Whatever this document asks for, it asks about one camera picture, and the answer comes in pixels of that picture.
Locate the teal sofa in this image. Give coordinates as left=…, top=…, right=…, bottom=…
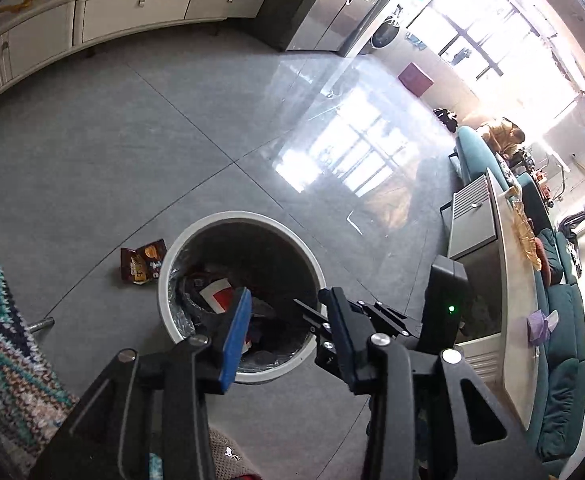
left=453, top=127, right=585, bottom=476

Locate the grey round trash bin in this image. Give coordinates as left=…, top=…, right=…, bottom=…
left=158, top=210, right=326, bottom=389

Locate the dark red chips bag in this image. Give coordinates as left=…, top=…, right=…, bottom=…
left=120, top=238, right=166, bottom=285

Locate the white coffee table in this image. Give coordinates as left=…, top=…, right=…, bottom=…
left=440, top=171, right=538, bottom=428

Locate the zigzag knitted blanket table cover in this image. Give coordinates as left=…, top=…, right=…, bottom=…
left=0, top=265, right=76, bottom=479

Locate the front loading washing machine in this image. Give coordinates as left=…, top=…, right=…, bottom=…
left=371, top=16, right=400, bottom=50

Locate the maroon square stool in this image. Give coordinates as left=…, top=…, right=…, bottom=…
left=398, top=63, right=434, bottom=98

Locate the white tv cabinet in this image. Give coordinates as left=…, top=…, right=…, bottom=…
left=0, top=0, right=264, bottom=94

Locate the red white paper trash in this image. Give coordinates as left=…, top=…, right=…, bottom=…
left=195, top=278, right=234, bottom=328

